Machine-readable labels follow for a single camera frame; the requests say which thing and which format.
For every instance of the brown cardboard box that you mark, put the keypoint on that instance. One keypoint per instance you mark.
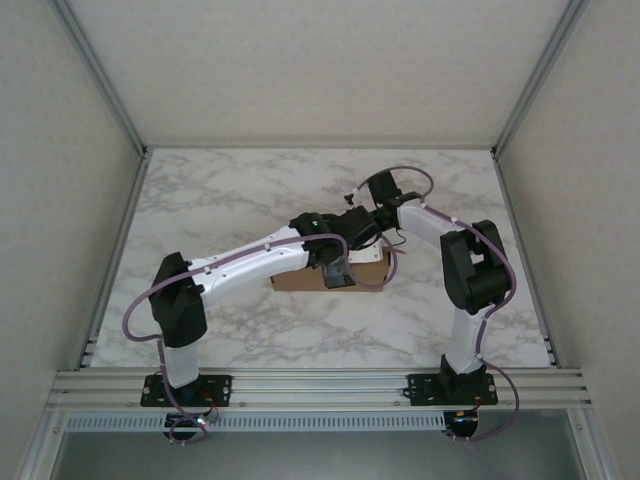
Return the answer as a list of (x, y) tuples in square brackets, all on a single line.
[(300, 282)]

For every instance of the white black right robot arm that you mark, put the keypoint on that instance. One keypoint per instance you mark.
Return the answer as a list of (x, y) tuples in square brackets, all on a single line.
[(475, 270)]

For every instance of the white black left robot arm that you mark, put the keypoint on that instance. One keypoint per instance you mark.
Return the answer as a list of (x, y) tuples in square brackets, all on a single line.
[(250, 270)]

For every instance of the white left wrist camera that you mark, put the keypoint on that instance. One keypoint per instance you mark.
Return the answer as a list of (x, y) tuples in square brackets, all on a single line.
[(367, 254)]

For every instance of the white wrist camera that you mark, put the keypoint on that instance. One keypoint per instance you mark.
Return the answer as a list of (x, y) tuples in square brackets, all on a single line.
[(353, 192), (367, 254)]

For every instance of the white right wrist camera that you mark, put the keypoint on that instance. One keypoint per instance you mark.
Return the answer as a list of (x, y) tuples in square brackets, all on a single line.
[(353, 192)]

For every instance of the thin aluminium table edge rail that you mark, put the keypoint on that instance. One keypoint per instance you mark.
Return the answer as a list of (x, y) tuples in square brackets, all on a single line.
[(320, 147)]

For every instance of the wide aluminium mounting rail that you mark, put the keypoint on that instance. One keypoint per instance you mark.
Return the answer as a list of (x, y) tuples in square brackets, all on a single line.
[(320, 390)]

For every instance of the aluminium table side rail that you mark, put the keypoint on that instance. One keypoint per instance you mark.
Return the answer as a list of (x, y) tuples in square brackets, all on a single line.
[(506, 190), (130, 210)]

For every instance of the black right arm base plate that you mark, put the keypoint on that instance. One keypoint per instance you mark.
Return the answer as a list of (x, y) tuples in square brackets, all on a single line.
[(420, 390)]

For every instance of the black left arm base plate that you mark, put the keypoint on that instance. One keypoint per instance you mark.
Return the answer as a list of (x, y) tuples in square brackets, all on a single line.
[(212, 382)]

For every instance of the aluminium frame post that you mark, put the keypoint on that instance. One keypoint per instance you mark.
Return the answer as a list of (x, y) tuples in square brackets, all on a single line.
[(595, 450), (42, 450), (101, 75), (537, 75)]

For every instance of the aluminium lower frame post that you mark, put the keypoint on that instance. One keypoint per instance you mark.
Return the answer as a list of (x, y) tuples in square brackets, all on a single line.
[(42, 450), (595, 450)]

